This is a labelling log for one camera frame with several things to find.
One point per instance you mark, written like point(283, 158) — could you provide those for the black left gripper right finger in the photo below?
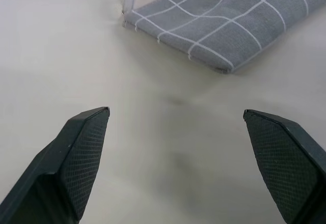
point(287, 168)

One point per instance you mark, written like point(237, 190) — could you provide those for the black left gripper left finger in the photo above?
point(51, 173)

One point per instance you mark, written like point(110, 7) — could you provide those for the brown patterned pouch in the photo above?
point(216, 30)

